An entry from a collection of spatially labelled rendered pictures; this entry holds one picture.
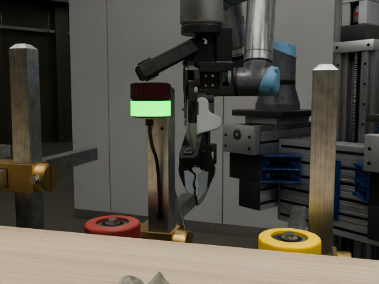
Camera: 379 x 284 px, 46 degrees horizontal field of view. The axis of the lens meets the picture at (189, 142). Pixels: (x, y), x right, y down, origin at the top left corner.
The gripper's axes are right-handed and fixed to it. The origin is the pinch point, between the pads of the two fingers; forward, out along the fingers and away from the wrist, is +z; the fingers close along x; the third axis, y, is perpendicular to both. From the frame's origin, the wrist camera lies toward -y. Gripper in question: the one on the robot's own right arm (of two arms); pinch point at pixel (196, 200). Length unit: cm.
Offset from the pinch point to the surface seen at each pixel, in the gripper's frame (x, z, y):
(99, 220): 2.3, -7.9, -47.5
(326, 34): -34, -68, 226
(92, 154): 23.5, -12.1, -9.0
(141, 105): -4, -25, -46
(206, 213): 53, 67, 233
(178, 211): -5.5, -6.2, -33.2
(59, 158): 23.5, -13.2, -23.6
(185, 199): -0.9, -3.4, -12.6
